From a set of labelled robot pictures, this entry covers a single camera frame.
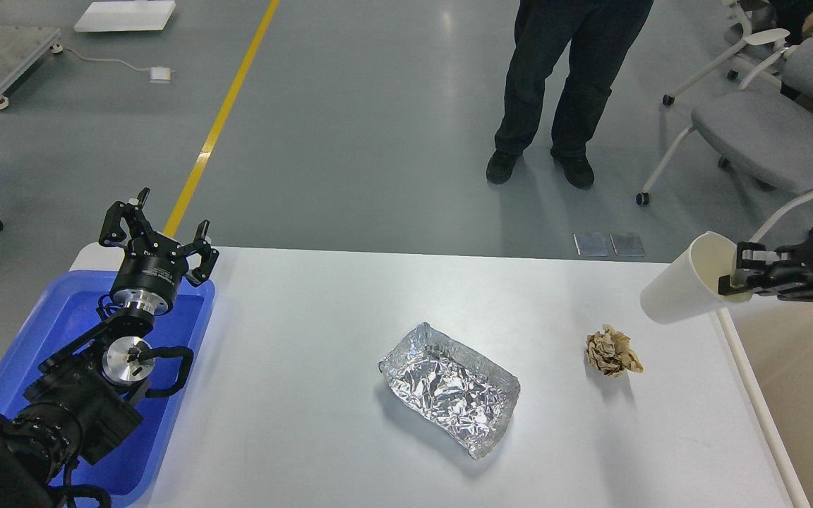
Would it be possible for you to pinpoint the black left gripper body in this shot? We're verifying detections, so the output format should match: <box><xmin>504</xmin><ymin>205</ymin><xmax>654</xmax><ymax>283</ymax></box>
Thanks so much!
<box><xmin>109</xmin><ymin>238</ymin><xmax>189</xmax><ymax>316</ymax></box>

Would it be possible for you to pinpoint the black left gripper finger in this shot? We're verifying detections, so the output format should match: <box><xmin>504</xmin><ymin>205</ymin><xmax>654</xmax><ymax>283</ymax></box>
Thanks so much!
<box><xmin>169</xmin><ymin>219</ymin><xmax>219</xmax><ymax>287</ymax></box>
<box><xmin>99</xmin><ymin>187</ymin><xmax>156</xmax><ymax>252</ymax></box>

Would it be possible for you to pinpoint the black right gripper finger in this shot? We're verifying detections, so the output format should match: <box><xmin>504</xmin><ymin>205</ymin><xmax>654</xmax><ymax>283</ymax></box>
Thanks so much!
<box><xmin>717</xmin><ymin>274</ymin><xmax>813</xmax><ymax>303</ymax></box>
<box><xmin>735</xmin><ymin>241</ymin><xmax>811</xmax><ymax>276</ymax></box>

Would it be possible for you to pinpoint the white paper cup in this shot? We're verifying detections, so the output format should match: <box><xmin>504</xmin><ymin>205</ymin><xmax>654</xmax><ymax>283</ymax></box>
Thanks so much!
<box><xmin>639</xmin><ymin>231</ymin><xmax>752</xmax><ymax>324</ymax></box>

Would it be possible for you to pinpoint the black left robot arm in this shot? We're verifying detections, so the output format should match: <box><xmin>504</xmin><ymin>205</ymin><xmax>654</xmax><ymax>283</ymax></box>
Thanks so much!
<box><xmin>0</xmin><ymin>188</ymin><xmax>219</xmax><ymax>507</ymax></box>

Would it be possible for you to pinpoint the white plastic bin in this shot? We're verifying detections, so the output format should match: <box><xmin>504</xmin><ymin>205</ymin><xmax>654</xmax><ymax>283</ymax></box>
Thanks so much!
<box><xmin>716</xmin><ymin>297</ymin><xmax>813</xmax><ymax>507</ymax></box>

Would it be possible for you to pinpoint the right metal floor plate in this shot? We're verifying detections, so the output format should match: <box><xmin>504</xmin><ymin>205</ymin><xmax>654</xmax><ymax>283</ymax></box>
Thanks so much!
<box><xmin>610</xmin><ymin>232</ymin><xmax>646</xmax><ymax>258</ymax></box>

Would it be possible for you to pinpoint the metal floor plate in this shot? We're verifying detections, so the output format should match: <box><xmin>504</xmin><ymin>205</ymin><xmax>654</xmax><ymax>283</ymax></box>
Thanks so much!
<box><xmin>573</xmin><ymin>232</ymin><xmax>609</xmax><ymax>258</ymax></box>
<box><xmin>610</xmin><ymin>232</ymin><xmax>646</xmax><ymax>258</ymax></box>

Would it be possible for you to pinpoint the left metal floor plate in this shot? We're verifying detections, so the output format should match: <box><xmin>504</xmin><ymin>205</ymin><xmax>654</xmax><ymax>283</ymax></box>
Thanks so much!
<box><xmin>573</xmin><ymin>232</ymin><xmax>609</xmax><ymax>258</ymax></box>

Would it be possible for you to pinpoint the crumpled brown paper ball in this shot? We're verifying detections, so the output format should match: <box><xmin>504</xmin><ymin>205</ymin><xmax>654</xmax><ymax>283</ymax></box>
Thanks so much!
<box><xmin>585</xmin><ymin>324</ymin><xmax>644</xmax><ymax>378</ymax></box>

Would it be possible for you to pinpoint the white flat board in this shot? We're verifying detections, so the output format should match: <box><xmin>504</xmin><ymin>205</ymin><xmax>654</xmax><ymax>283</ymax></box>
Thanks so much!
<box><xmin>73</xmin><ymin>1</ymin><xmax>176</xmax><ymax>33</ymax></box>

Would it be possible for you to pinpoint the aluminium foil tray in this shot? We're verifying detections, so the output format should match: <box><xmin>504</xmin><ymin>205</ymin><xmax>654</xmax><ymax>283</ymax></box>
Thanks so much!
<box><xmin>378</xmin><ymin>322</ymin><xmax>522</xmax><ymax>461</ymax></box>

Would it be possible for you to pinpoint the person in dark trousers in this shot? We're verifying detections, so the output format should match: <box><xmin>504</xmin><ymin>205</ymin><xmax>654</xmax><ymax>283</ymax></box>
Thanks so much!
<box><xmin>485</xmin><ymin>1</ymin><xmax>653</xmax><ymax>190</ymax></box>

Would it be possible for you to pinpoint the grey chair white frame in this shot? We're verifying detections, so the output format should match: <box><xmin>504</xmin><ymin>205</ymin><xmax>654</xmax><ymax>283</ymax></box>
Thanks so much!
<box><xmin>636</xmin><ymin>47</ymin><xmax>813</xmax><ymax>242</ymax></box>

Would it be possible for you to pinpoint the white power adapter with cable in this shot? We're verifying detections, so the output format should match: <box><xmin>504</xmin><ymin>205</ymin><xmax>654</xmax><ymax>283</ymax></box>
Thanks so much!
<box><xmin>59</xmin><ymin>43</ymin><xmax>175</xmax><ymax>84</ymax></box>

